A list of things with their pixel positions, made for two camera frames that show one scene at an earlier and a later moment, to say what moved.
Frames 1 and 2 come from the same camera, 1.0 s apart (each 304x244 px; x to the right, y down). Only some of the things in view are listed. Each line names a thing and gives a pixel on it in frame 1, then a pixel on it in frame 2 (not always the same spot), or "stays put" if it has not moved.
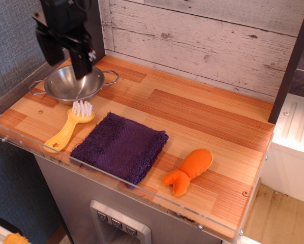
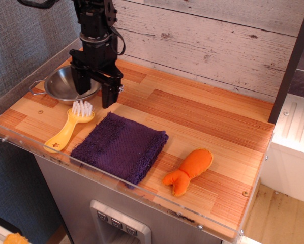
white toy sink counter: [289, 169] stays put
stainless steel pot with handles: [60, 84] stays put
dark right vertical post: [294, 62] stays put
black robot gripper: [65, 22] to [99, 58]
